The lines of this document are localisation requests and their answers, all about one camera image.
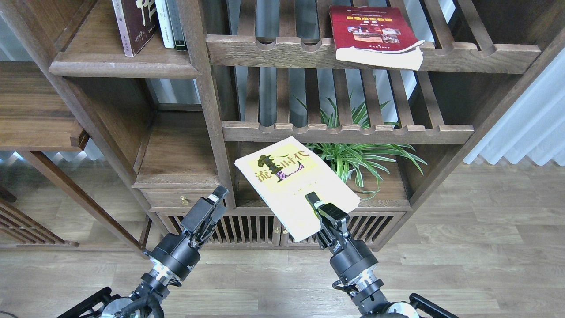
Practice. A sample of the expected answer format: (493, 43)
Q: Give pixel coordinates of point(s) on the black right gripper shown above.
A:
(351, 259)

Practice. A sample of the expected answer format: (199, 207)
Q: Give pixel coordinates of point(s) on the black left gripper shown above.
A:
(176, 255)

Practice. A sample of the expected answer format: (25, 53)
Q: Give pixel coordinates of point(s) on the yellow-green book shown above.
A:
(284, 173)

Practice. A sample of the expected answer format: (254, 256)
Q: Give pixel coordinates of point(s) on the red book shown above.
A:
(375, 36)

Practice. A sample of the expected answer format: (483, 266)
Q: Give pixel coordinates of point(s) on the maroon book white characters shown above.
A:
(137, 22)

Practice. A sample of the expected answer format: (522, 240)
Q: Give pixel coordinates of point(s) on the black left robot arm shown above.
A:
(145, 301)

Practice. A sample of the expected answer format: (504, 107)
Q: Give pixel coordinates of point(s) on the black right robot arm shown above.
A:
(372, 303)

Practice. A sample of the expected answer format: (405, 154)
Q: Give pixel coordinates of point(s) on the brass drawer knob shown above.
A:
(185, 201)

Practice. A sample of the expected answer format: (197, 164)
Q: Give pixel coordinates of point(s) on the green spider plant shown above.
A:
(346, 160)

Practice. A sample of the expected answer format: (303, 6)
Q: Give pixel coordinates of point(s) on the dark wooden bookshelf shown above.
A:
(172, 123)

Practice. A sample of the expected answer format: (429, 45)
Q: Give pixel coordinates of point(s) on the dark green upright book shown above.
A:
(177, 32)

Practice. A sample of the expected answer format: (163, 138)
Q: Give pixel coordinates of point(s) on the white upright book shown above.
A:
(165, 24)

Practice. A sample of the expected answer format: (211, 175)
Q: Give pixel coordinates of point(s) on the white curtain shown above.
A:
(533, 129)

